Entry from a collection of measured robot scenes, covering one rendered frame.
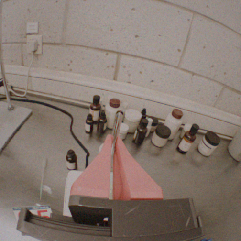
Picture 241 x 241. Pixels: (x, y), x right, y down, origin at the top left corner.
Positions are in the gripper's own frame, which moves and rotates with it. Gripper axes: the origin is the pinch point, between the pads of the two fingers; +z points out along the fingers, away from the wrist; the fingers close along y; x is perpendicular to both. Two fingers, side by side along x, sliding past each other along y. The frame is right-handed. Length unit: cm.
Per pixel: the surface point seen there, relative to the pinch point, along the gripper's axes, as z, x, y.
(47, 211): -1.3, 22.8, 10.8
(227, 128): 33, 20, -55
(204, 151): 21.8, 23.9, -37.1
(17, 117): 29, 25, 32
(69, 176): 5.5, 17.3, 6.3
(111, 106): 31.9, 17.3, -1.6
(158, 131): 25.8, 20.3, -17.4
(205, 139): 24.0, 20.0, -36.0
